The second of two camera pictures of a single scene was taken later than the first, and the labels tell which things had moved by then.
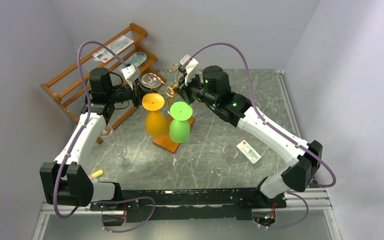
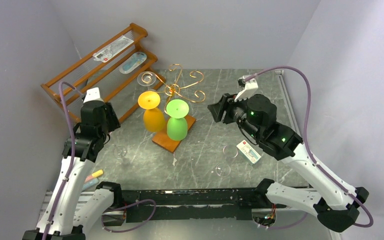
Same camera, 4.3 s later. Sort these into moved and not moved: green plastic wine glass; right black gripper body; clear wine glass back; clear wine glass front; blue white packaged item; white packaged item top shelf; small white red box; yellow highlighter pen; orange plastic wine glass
Moved: orange plastic wine glass; right black gripper body; clear wine glass back
Not moved: small white red box; green plastic wine glass; blue white packaged item; white packaged item top shelf; clear wine glass front; yellow highlighter pen
